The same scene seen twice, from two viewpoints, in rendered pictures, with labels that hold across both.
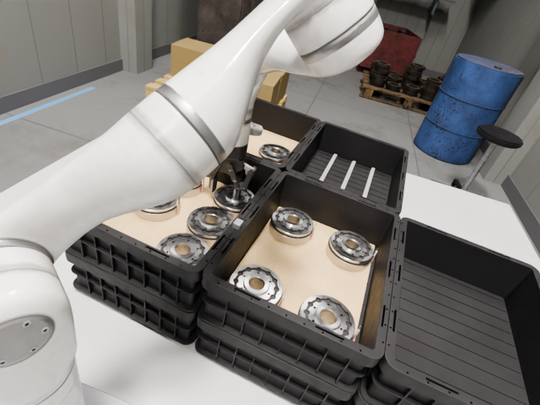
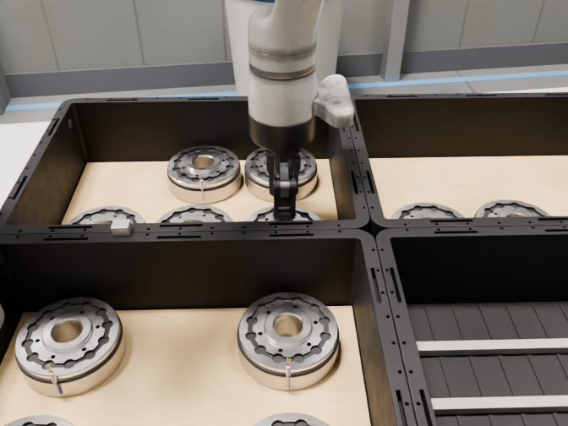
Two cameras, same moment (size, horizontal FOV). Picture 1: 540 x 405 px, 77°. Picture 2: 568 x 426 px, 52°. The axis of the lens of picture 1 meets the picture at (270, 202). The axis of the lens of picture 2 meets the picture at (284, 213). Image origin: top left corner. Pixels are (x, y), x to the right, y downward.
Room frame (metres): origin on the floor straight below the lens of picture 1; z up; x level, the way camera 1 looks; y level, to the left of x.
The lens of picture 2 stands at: (0.53, -0.43, 1.32)
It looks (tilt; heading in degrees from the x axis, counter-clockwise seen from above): 39 degrees down; 75
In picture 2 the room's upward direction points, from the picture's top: straight up
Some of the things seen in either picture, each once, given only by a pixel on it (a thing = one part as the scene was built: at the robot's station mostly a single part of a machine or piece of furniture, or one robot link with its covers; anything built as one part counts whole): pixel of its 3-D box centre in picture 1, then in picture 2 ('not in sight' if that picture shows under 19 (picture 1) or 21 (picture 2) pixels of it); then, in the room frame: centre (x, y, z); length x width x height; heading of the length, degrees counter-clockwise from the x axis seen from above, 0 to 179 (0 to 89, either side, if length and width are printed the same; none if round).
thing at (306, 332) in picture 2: (292, 219); (287, 326); (0.63, -0.06, 0.86); 0.05 x 0.05 x 0.01
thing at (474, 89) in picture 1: (464, 109); not in sight; (3.56, -1.66, 0.46); 0.63 x 0.62 x 0.93; 83
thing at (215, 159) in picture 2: not in sight; (203, 162); (0.60, 0.25, 0.86); 0.05 x 0.05 x 0.01
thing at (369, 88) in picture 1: (410, 83); not in sight; (5.12, -1.51, 0.25); 1.33 x 0.92 x 0.50; 83
